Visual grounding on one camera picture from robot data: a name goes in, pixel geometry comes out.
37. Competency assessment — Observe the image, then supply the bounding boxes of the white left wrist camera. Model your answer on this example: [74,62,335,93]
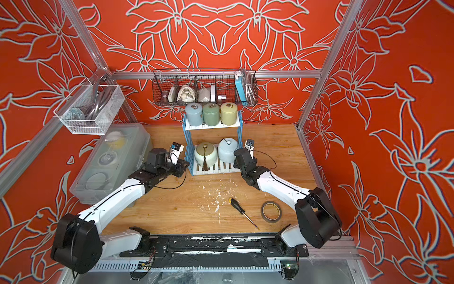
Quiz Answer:
[169,142,184,164]

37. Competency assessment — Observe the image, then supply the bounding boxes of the green tea canister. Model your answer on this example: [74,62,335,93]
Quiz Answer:
[202,102,221,127]

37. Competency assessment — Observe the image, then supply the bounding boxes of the grey tubes in basket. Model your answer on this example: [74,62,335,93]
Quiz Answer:
[70,85,115,121]

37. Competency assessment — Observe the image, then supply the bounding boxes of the cream round jar with tassel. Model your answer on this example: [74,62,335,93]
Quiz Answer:
[195,142,218,171]

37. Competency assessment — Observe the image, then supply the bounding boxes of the brown tape roll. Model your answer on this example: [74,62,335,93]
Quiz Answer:
[261,201,282,223]

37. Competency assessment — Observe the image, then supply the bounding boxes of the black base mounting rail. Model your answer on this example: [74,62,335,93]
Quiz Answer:
[119,233,309,258]

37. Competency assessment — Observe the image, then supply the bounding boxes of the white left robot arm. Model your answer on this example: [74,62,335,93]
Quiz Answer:
[50,143,190,274]

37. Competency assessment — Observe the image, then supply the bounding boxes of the metal flexible hose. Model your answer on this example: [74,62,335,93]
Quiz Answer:
[244,70,257,104]

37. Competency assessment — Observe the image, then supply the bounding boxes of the clear plastic wall basket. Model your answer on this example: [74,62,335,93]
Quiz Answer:
[54,79,125,136]

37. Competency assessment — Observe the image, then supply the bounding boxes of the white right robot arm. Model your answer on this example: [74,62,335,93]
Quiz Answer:
[234,147,342,248]

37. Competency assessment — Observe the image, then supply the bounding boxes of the light blue flat box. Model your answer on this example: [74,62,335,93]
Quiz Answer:
[234,71,247,105]

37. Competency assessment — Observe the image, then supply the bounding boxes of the black yellow screwdriver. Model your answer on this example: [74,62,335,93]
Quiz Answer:
[229,198,259,230]

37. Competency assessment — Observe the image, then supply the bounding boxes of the blue tea canister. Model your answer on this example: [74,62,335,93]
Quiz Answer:
[185,102,204,127]

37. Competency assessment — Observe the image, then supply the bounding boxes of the translucent plastic storage box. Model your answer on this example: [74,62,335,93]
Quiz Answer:
[70,124,150,205]

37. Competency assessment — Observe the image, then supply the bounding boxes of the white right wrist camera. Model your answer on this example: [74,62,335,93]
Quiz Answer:
[245,139,255,158]

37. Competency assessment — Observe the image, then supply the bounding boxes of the yellow tea canister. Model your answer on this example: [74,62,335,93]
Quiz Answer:
[220,102,238,125]

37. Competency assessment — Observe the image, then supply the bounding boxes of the blue white slatted shelf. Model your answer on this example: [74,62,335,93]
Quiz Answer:
[183,111,243,176]

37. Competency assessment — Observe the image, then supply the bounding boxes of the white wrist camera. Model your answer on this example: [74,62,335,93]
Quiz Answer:
[245,139,255,158]
[169,142,184,164]

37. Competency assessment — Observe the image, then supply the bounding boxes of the pale blue round jar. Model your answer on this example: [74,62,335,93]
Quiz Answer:
[218,138,239,164]

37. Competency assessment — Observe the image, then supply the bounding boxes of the black wire basket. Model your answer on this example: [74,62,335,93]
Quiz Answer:
[152,69,258,106]

